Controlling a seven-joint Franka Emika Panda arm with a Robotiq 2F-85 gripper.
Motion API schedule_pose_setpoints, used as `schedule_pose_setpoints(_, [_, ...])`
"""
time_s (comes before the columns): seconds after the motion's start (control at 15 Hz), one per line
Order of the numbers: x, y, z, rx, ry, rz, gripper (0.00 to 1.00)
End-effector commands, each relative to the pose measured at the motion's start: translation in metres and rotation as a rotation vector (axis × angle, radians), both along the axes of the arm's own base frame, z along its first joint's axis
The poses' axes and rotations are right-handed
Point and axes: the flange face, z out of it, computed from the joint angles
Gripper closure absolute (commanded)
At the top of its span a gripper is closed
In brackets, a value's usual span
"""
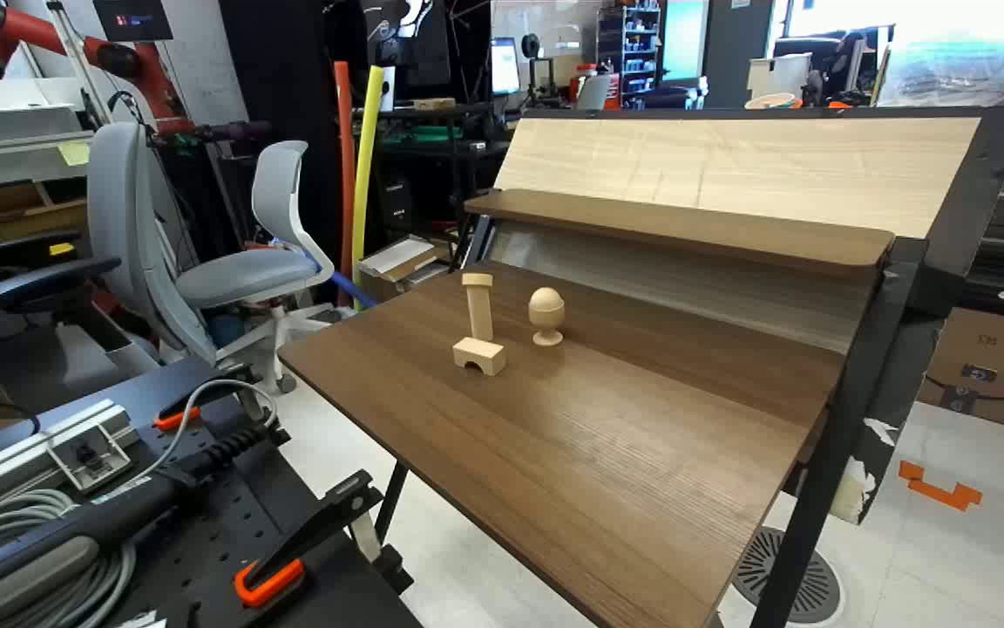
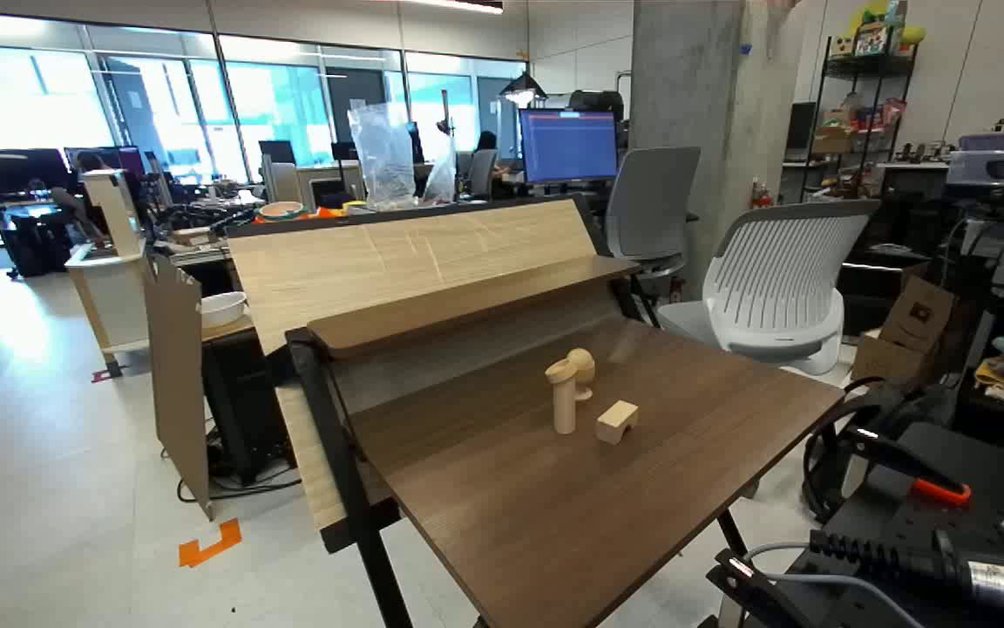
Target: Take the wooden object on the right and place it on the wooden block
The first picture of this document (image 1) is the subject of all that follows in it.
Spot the egg-shaped wooden knob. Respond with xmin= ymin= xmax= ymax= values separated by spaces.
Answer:
xmin=525 ymin=281 xmax=568 ymax=347

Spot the wooden arch block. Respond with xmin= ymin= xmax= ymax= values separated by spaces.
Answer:
xmin=448 ymin=336 xmax=509 ymax=379

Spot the wooden cylinder peg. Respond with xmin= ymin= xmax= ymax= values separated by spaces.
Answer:
xmin=459 ymin=269 xmax=498 ymax=344

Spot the stack of flat boxes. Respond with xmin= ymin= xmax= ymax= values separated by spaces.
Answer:
xmin=356 ymin=233 xmax=459 ymax=304

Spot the yellow foam tube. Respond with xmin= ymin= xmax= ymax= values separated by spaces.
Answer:
xmin=348 ymin=62 xmax=391 ymax=280

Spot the dark wooden shelf board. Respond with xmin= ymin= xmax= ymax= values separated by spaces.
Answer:
xmin=459 ymin=185 xmax=898 ymax=280

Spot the orange foam tube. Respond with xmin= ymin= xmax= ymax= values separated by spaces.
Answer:
xmin=332 ymin=59 xmax=362 ymax=280

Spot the white shell swivel chair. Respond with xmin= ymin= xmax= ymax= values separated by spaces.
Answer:
xmin=173 ymin=137 xmax=340 ymax=396

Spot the light wooden back panel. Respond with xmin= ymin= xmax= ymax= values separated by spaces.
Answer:
xmin=491 ymin=114 xmax=984 ymax=243

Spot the black orange bar clamp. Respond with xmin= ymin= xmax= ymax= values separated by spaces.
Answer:
xmin=231 ymin=466 xmax=387 ymax=615
xmin=150 ymin=401 xmax=294 ymax=490

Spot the black perforated bench plate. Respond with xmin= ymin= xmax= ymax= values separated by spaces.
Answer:
xmin=0 ymin=358 xmax=424 ymax=628

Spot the pale mesh office chair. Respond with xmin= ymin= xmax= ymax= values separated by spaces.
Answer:
xmin=0 ymin=118 xmax=245 ymax=369

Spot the round floor drain grate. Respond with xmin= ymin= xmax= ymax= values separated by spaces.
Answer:
xmin=728 ymin=522 xmax=846 ymax=628

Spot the brown cardboard shipping box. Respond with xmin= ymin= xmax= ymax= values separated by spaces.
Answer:
xmin=915 ymin=304 xmax=1004 ymax=431

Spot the white lab equipment box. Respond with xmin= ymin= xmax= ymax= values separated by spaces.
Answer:
xmin=0 ymin=74 xmax=98 ymax=201

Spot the black metal table frame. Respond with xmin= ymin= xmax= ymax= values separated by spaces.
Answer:
xmin=371 ymin=100 xmax=1004 ymax=628

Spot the white plastic frame bracket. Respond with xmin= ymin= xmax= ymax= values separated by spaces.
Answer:
xmin=829 ymin=457 xmax=883 ymax=522

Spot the aluminium extrusion rail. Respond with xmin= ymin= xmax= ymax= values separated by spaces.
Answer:
xmin=0 ymin=396 xmax=141 ymax=521

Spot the grey cable bundle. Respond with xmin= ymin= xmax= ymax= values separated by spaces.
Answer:
xmin=0 ymin=486 xmax=141 ymax=628

